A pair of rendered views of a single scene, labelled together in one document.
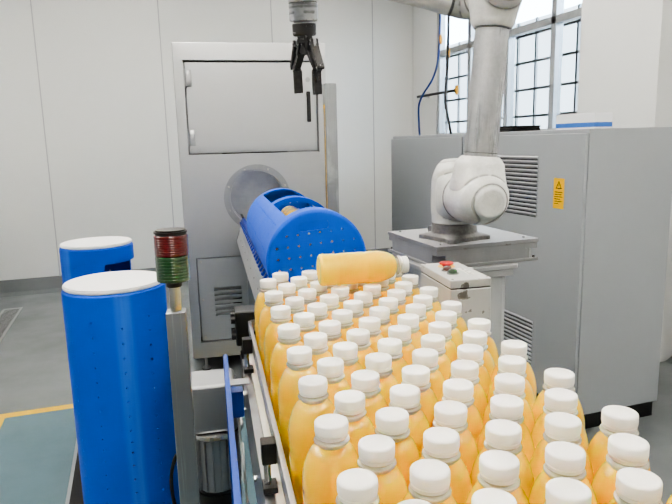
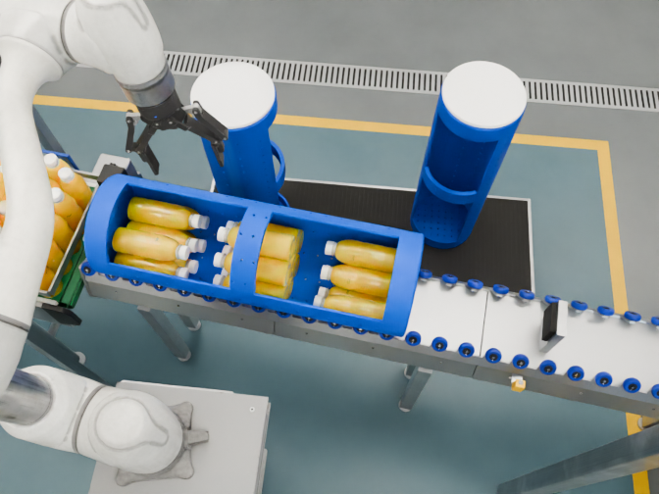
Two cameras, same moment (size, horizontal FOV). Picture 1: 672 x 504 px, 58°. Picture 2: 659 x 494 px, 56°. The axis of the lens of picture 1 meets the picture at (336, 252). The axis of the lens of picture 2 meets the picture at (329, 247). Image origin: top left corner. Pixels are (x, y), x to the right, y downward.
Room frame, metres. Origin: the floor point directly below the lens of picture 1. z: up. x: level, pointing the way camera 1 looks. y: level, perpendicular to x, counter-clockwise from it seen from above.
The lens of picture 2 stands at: (2.58, -0.44, 2.62)
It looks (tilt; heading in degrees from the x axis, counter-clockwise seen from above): 64 degrees down; 115
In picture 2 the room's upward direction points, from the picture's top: straight up
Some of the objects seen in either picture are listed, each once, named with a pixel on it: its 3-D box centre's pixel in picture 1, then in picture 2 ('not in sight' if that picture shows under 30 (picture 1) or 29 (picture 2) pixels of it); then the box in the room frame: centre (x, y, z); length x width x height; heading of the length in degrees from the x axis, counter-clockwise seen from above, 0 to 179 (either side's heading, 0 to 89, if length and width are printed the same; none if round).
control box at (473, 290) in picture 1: (453, 289); not in sight; (1.46, -0.29, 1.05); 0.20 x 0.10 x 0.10; 11
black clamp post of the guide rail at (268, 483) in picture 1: (269, 464); not in sight; (0.85, 0.11, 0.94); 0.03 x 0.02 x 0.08; 11
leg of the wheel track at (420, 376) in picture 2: not in sight; (414, 387); (2.64, 0.18, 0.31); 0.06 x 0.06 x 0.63; 11
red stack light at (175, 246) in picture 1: (171, 244); not in sight; (1.15, 0.31, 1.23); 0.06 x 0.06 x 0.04
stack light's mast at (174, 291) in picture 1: (173, 270); not in sight; (1.15, 0.31, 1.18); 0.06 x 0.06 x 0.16
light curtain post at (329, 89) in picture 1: (333, 252); (582, 469); (3.13, 0.01, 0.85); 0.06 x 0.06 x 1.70; 11
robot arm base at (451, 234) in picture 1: (450, 229); (161, 440); (2.11, -0.40, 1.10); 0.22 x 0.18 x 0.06; 30
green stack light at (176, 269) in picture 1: (172, 267); not in sight; (1.15, 0.31, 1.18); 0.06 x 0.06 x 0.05
